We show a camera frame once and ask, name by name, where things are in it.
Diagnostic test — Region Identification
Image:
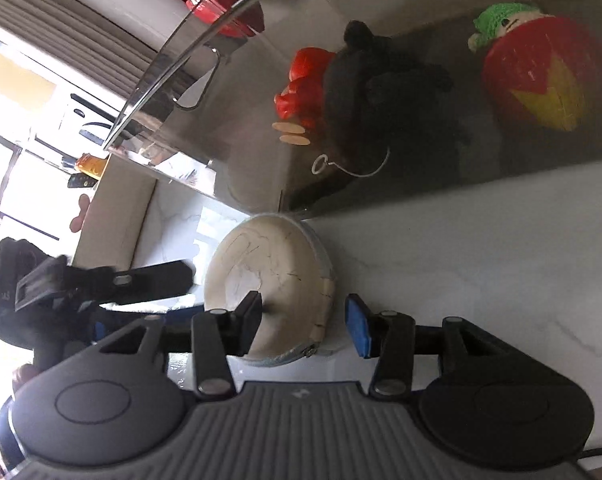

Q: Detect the round cream zip pouch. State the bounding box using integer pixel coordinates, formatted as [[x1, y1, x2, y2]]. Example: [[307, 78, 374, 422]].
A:
[[204, 214, 338, 366]]

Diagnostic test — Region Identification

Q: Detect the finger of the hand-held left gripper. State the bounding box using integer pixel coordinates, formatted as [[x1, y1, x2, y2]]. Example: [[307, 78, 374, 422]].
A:
[[97, 259, 198, 307], [88, 306, 154, 345]]

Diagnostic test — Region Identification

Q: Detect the red plush toy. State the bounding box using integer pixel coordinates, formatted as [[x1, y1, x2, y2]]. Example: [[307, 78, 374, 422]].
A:
[[273, 46, 339, 133]]

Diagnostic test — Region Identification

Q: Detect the clear acrylic box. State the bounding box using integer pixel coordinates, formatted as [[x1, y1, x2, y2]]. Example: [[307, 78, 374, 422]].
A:
[[101, 0, 602, 222]]

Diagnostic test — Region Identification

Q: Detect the red plastic container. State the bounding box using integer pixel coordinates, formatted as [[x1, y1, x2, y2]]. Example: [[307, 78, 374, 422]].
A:
[[185, 0, 266, 38]]

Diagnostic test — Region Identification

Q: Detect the white marble desktop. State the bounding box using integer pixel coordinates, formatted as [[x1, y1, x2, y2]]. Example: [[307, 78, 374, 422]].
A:
[[76, 157, 602, 456]]

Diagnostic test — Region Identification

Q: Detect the black plush toy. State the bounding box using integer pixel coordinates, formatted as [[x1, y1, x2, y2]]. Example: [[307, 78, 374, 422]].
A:
[[286, 20, 454, 206]]

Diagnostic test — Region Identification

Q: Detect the grey pleated curtain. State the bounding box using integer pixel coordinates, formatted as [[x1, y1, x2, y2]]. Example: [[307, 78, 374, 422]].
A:
[[0, 0, 202, 106]]

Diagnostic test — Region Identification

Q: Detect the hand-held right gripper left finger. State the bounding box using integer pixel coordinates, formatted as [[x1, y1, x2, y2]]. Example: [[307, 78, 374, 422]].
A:
[[95, 290, 263, 397]]

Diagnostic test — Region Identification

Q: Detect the crocheted strawberry doll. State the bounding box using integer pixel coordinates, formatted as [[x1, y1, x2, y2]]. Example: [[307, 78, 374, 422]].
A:
[[468, 2, 602, 133]]

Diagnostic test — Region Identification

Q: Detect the person's left hand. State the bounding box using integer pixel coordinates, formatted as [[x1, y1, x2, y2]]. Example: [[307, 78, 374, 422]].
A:
[[12, 362, 39, 397]]

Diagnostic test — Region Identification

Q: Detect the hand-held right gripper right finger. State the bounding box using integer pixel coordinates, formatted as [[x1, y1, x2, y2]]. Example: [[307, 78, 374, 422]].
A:
[[345, 294, 508, 397]]

